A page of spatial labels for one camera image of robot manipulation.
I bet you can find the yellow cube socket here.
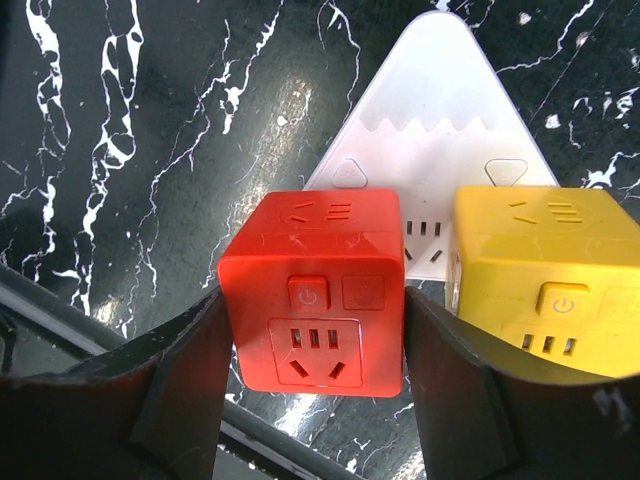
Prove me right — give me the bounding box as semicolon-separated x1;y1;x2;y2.
445;186;639;378

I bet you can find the white triangular power strip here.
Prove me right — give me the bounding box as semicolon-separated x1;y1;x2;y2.
306;11;556;281

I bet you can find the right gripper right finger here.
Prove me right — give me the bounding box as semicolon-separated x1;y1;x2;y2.
404;287;639;479

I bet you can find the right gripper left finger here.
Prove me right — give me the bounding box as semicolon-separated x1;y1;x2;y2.
1;290;232;479

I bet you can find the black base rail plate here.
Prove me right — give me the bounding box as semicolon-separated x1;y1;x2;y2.
1;268;347;479

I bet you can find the red cube socket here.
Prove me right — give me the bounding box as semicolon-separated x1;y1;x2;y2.
217;189;405;398

